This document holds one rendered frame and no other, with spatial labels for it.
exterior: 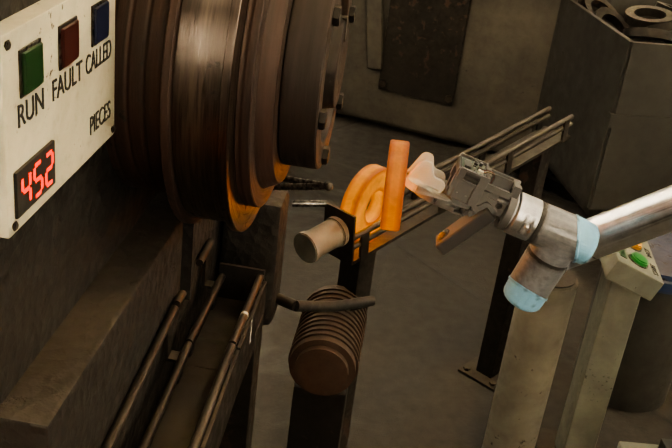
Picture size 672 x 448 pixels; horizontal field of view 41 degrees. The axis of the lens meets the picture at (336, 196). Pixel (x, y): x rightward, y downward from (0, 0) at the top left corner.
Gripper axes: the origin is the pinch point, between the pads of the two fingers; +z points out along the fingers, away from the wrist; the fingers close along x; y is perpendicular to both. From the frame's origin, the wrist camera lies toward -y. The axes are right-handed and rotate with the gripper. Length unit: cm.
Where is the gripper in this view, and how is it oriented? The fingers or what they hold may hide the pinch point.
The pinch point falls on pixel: (397, 175)
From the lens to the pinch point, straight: 154.8
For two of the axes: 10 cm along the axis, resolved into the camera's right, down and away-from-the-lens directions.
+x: -1.2, 4.0, -9.1
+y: 3.7, -8.3, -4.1
